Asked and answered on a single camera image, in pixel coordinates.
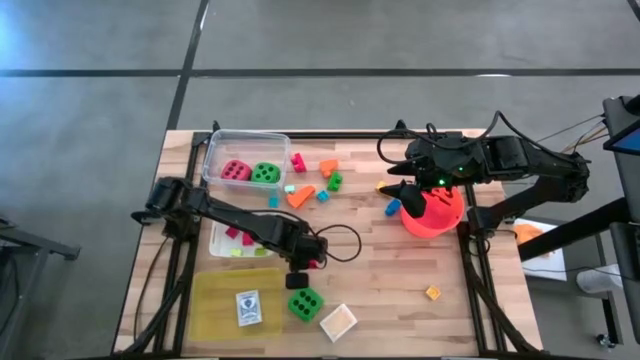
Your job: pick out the clear plastic container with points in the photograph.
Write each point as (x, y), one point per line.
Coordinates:
(250, 140)

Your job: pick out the green foam die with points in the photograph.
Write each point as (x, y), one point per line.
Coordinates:
(256, 172)
(306, 304)

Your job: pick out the orange pumpkin bucket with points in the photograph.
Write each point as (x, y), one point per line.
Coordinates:
(440, 220)

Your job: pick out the tablet with blue screen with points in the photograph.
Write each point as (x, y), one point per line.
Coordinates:
(627, 142)

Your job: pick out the blue big building block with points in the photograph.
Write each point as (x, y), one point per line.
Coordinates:
(392, 208)

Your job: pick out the red big building block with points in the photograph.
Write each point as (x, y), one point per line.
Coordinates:
(248, 239)
(298, 163)
(314, 264)

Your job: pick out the black equipment stand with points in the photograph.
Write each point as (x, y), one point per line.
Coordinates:
(575, 227)

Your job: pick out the lime green small brick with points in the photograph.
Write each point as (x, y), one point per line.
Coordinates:
(260, 251)

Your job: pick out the blue small studded brick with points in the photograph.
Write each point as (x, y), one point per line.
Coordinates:
(323, 196)

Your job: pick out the white paper sheet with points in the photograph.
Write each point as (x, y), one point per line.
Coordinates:
(545, 265)

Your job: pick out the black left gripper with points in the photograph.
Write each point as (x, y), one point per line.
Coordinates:
(305, 250)

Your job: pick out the orange big building block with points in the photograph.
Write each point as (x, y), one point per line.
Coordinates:
(328, 166)

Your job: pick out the white plastic bin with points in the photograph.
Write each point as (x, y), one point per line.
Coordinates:
(217, 245)

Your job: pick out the yellow small brick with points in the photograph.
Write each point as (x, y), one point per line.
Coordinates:
(433, 293)

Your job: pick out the black metal table frame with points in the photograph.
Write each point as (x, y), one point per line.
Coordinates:
(350, 135)

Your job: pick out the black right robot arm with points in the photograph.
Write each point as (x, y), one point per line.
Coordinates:
(550, 170)

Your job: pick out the yellow translucent tray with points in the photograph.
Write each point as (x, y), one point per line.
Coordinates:
(215, 300)

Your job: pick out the light green small brick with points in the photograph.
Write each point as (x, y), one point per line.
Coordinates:
(236, 252)

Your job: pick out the pink die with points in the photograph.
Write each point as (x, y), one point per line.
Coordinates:
(236, 170)

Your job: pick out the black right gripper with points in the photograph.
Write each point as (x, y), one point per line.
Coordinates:
(445, 160)

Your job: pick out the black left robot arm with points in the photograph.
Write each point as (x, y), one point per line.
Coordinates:
(240, 220)

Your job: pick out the red small brick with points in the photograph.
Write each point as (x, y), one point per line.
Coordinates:
(232, 233)

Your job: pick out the person's foot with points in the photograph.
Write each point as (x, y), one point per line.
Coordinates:
(597, 279)

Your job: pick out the orange curved building block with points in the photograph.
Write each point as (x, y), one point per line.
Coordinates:
(300, 197)

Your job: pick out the yellow long brick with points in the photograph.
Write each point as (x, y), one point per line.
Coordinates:
(380, 186)

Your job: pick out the orange playing card deck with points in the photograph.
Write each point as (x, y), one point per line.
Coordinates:
(338, 322)

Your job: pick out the green big building block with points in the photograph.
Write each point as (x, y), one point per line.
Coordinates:
(335, 181)

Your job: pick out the blue playing card deck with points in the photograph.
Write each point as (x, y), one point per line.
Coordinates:
(248, 307)

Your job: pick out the orange object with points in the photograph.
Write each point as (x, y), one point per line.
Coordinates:
(527, 233)

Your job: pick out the pale cyan building block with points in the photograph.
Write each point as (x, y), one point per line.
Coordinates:
(289, 189)

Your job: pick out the black caster wheel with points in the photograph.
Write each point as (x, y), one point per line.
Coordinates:
(606, 341)

